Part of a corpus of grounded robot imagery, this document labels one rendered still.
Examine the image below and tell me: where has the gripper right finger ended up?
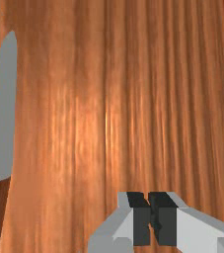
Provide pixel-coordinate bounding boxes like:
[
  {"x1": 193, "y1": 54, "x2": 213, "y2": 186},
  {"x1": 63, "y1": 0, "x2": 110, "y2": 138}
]
[{"x1": 148, "y1": 191, "x2": 224, "y2": 253}]

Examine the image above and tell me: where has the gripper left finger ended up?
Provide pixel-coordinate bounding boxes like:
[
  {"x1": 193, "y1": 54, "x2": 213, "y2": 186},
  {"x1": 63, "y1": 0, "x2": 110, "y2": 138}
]
[{"x1": 87, "y1": 191, "x2": 152, "y2": 253}]

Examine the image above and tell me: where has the grey tool with brown handle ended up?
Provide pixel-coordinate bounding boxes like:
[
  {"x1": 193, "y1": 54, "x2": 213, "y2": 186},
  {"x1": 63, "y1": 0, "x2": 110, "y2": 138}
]
[{"x1": 0, "y1": 30, "x2": 19, "y2": 253}]

